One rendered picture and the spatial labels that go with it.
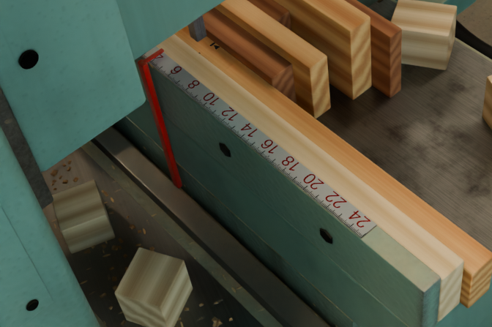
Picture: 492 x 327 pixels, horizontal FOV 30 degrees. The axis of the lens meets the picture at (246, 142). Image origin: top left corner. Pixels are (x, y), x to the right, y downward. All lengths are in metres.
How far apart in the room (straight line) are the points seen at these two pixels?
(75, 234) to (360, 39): 0.27
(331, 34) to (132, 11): 0.16
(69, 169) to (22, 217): 0.32
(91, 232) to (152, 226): 0.05
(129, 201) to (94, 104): 0.25
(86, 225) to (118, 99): 0.21
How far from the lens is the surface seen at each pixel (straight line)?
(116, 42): 0.53
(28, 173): 0.54
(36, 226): 0.51
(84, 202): 0.75
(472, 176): 0.64
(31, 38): 0.49
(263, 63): 0.65
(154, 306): 0.67
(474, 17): 2.07
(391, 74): 0.67
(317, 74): 0.65
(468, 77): 0.70
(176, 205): 0.75
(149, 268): 0.69
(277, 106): 0.63
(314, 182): 0.57
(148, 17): 0.58
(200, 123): 0.64
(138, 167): 0.78
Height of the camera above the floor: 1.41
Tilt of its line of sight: 50 degrees down
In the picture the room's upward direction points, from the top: 11 degrees counter-clockwise
